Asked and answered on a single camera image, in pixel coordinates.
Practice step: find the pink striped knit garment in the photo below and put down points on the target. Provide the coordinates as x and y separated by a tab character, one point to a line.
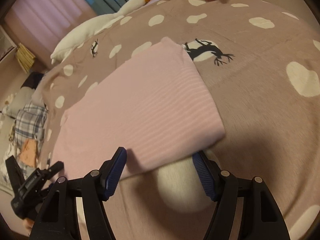
155	105

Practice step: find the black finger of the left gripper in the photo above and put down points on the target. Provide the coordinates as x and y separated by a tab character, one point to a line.
50	172

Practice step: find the person's left hand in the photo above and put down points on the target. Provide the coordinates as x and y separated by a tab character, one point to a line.
28	224

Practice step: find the grey pillow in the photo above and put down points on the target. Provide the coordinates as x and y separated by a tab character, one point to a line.
15	102

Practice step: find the pink curtain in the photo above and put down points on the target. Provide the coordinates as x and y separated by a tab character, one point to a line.
41	24

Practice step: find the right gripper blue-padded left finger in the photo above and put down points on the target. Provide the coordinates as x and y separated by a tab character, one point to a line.
111	174

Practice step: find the blue plaid cloth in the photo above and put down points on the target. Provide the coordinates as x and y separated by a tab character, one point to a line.
30	123

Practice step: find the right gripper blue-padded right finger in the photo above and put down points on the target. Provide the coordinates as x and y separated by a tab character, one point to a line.
208	172

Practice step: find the yellow tassel bundle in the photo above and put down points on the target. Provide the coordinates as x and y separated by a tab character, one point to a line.
25	57

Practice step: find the mauve polka dot bedspread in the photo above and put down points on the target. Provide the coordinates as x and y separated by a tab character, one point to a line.
267	95

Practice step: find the white goose plush toy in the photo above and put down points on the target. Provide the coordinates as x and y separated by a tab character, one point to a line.
91	27

